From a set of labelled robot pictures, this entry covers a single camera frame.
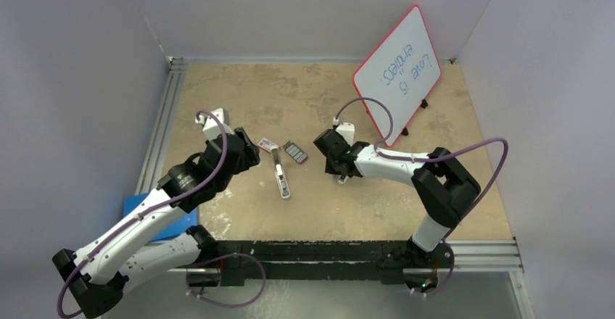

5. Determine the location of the blue plastic board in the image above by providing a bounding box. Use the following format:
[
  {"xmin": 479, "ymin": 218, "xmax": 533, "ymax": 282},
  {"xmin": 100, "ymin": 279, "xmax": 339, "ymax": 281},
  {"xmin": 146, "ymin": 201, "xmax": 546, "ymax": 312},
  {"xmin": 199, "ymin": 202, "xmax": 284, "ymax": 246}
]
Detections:
[{"xmin": 123, "ymin": 192, "xmax": 199, "ymax": 244}]

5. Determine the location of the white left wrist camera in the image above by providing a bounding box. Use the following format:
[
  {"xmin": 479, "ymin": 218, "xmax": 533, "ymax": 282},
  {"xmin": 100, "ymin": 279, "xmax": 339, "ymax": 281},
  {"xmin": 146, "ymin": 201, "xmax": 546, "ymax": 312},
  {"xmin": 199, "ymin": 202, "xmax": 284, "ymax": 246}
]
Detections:
[{"xmin": 195, "ymin": 108, "xmax": 235, "ymax": 141}]

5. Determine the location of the red framed whiteboard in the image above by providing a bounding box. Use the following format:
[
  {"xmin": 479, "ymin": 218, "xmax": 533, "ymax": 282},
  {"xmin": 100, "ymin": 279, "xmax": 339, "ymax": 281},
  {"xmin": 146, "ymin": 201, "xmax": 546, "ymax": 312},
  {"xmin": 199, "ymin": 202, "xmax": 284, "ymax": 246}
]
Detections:
[{"xmin": 351, "ymin": 4, "xmax": 442, "ymax": 148}]

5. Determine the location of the red white staple box sleeve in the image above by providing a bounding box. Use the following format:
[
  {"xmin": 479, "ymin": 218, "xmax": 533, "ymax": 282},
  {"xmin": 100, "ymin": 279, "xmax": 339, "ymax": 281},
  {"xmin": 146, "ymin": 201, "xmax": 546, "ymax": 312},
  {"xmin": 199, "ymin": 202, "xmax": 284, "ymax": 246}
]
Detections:
[{"xmin": 257, "ymin": 137, "xmax": 278, "ymax": 154}]

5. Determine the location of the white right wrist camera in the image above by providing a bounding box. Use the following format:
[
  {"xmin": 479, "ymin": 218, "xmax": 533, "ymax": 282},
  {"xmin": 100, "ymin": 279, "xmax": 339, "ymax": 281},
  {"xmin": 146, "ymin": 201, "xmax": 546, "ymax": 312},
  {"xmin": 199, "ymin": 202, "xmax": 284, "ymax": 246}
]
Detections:
[{"xmin": 333, "ymin": 122, "xmax": 355, "ymax": 145}]

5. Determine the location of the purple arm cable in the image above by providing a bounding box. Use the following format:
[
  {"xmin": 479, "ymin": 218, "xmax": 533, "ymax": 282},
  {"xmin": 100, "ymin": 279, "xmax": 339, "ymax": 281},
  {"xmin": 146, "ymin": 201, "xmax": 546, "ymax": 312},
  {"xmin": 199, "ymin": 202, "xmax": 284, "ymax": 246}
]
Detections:
[
  {"xmin": 333, "ymin": 97, "xmax": 509, "ymax": 299},
  {"xmin": 57, "ymin": 110, "xmax": 267, "ymax": 319}
]

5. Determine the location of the white stapler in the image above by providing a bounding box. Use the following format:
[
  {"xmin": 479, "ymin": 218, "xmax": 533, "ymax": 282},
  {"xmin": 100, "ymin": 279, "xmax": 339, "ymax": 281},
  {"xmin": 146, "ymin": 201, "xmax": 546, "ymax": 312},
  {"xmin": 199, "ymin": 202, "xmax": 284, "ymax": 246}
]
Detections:
[
  {"xmin": 270, "ymin": 146, "xmax": 291, "ymax": 199},
  {"xmin": 337, "ymin": 175, "xmax": 348, "ymax": 184}
]

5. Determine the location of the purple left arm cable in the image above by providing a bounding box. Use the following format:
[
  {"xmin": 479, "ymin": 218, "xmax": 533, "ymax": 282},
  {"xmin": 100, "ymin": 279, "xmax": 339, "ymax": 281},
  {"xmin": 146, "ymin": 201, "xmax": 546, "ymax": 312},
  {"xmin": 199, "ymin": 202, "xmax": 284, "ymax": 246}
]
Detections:
[{"xmin": 57, "ymin": 110, "xmax": 267, "ymax": 319}]

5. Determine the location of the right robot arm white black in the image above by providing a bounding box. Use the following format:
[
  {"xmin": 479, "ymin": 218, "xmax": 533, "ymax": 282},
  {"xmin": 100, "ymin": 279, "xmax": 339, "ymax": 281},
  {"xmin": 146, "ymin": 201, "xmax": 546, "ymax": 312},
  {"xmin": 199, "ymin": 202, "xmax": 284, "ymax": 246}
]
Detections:
[{"xmin": 313, "ymin": 128, "xmax": 482, "ymax": 266}]

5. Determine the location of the black whiteboard easel stand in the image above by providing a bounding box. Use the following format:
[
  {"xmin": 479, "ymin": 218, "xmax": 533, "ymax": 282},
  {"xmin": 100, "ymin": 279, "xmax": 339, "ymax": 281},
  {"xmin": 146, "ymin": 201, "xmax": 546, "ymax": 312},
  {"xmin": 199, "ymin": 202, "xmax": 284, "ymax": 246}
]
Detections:
[{"xmin": 362, "ymin": 98, "xmax": 429, "ymax": 143}]

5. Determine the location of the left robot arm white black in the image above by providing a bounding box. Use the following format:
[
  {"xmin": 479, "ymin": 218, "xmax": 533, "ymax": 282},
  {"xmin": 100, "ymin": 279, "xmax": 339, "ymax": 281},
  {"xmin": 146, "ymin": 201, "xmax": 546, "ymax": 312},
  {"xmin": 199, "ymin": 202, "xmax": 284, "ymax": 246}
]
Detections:
[{"xmin": 52, "ymin": 127, "xmax": 260, "ymax": 318}]

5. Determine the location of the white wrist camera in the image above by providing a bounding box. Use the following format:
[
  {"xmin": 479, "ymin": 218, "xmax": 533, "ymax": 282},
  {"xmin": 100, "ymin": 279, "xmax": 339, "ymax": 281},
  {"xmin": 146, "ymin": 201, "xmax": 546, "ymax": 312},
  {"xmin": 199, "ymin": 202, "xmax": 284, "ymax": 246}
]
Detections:
[
  {"xmin": 195, "ymin": 108, "xmax": 235, "ymax": 141},
  {"xmin": 333, "ymin": 122, "xmax": 355, "ymax": 145}
]

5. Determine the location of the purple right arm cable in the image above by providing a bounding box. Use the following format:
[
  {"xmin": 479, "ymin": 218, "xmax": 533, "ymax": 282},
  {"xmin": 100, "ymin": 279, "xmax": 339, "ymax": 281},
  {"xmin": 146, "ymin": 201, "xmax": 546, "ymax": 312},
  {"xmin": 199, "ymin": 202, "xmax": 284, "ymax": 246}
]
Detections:
[{"xmin": 333, "ymin": 97, "xmax": 509, "ymax": 299}]

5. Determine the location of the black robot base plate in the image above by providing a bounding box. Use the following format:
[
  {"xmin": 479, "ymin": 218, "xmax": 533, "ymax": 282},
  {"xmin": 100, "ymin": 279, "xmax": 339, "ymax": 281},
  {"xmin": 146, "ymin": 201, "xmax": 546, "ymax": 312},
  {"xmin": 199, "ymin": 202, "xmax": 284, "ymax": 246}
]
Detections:
[{"xmin": 169, "ymin": 239, "xmax": 455, "ymax": 288}]

